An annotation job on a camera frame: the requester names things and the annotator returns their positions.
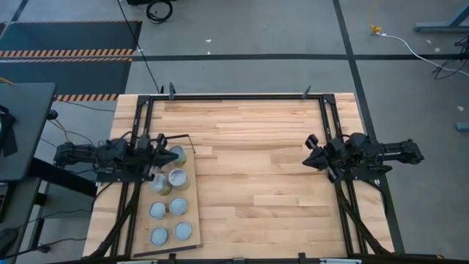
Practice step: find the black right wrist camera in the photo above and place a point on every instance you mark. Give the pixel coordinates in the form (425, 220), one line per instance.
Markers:
(312, 141)

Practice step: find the green can with peach picture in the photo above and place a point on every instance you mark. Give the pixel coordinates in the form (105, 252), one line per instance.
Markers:
(159, 182)

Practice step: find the dark grey desk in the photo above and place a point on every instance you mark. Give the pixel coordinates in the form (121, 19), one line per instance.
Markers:
(29, 128)

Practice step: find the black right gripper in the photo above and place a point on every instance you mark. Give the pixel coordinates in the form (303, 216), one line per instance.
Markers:
(337, 157)

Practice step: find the green oranges can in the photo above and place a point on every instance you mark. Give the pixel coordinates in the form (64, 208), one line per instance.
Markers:
(178, 205)

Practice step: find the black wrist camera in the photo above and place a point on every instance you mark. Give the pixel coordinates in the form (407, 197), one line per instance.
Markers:
(161, 140)
(312, 141)

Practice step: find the black aluminium rig frame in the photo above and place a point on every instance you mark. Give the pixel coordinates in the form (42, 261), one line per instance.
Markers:
(238, 97)

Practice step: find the yellow green can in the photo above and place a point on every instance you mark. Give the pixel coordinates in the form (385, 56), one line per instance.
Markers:
(182, 230)

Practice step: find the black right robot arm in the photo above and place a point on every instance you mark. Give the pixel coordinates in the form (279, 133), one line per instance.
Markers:
(395, 152)

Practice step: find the red white swirl can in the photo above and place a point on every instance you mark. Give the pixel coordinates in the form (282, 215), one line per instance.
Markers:
(179, 177)

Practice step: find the pale green carrots can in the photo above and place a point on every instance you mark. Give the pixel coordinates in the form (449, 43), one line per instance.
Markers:
(181, 155)

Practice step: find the grey metal desk leg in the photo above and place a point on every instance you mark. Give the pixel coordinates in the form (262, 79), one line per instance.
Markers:
(439, 27)

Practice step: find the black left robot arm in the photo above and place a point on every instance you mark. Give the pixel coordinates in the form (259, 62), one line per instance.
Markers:
(80, 152)

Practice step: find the yellow plug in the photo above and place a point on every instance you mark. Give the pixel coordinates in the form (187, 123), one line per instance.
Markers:
(376, 29)

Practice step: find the black hazard-striped floor mat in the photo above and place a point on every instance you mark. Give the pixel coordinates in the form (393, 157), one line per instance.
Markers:
(73, 77)
(73, 36)

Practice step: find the can with grey lid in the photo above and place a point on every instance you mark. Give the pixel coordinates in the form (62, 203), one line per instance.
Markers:
(157, 210)

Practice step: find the wooden shelf with black frame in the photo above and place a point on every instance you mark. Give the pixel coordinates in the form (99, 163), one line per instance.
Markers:
(192, 205)

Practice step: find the black table clamp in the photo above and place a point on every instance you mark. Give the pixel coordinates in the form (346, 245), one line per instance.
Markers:
(302, 257)

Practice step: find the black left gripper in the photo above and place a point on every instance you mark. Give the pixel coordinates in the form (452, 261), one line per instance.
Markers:
(143, 155)

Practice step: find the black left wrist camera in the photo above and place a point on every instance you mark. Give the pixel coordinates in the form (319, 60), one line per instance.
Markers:
(161, 140)

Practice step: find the black round knob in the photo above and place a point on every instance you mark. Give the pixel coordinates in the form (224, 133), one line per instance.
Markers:
(52, 114)

